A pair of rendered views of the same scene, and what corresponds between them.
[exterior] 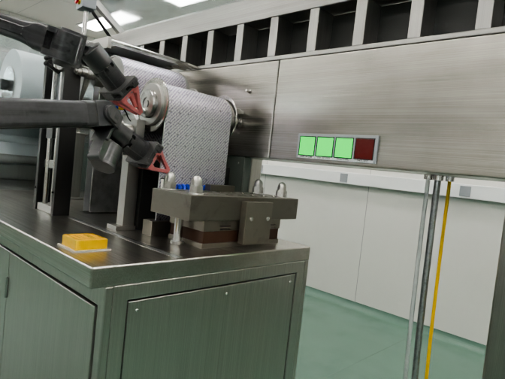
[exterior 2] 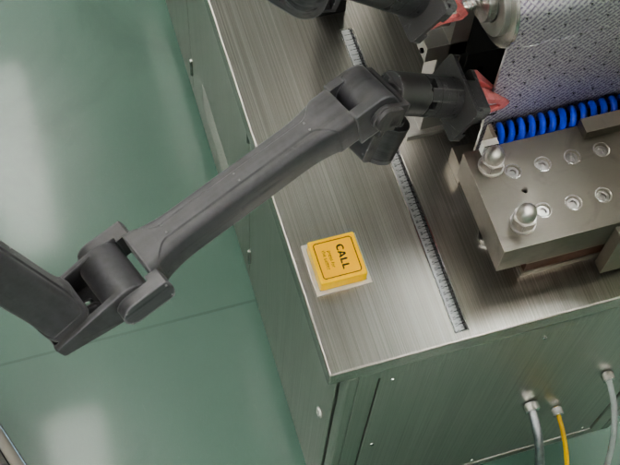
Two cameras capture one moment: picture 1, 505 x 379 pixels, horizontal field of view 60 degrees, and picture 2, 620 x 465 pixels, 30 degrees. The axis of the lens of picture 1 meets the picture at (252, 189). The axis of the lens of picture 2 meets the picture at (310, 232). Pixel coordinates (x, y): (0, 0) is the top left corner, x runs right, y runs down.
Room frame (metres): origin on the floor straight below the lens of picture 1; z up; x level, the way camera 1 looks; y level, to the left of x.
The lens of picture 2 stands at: (0.24, 0.08, 2.40)
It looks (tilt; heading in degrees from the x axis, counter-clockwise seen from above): 63 degrees down; 25
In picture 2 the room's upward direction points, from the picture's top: 6 degrees clockwise
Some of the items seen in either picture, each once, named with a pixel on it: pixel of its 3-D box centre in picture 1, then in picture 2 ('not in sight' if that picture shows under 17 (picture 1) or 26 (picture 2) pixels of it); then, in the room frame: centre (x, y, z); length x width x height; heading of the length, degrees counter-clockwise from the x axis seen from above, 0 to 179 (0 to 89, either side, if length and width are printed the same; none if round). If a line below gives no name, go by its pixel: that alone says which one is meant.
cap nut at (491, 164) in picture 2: (170, 180); (494, 157); (1.10, 0.21, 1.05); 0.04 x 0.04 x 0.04
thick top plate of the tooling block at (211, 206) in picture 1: (229, 204); (611, 178); (1.19, 0.06, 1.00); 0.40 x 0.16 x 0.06; 136
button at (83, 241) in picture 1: (84, 241); (337, 260); (0.92, 0.34, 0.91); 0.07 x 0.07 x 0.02; 46
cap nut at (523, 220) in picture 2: (196, 184); (526, 215); (1.05, 0.14, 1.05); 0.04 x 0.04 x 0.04
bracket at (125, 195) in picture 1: (125, 174); (431, 66); (1.19, 0.35, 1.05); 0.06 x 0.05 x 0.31; 136
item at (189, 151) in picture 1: (195, 160); (573, 71); (1.25, 0.17, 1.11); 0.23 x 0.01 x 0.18; 136
